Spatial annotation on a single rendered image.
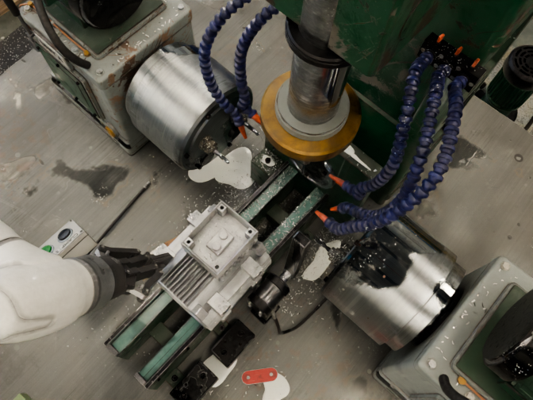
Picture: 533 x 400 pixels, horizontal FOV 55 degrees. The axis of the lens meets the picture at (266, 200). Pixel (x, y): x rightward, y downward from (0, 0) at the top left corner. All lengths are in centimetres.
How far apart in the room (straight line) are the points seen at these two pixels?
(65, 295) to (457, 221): 108
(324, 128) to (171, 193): 66
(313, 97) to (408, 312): 46
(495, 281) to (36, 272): 81
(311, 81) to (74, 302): 46
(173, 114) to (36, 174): 54
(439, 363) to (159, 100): 78
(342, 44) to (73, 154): 102
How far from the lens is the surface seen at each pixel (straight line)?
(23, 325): 72
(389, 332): 106
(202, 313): 105
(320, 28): 68
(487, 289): 108
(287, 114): 88
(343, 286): 105
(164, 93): 116
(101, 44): 123
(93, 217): 145
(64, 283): 75
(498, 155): 164
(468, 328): 105
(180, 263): 107
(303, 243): 91
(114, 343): 124
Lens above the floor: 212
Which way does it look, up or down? 69 degrees down
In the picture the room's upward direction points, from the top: 6 degrees clockwise
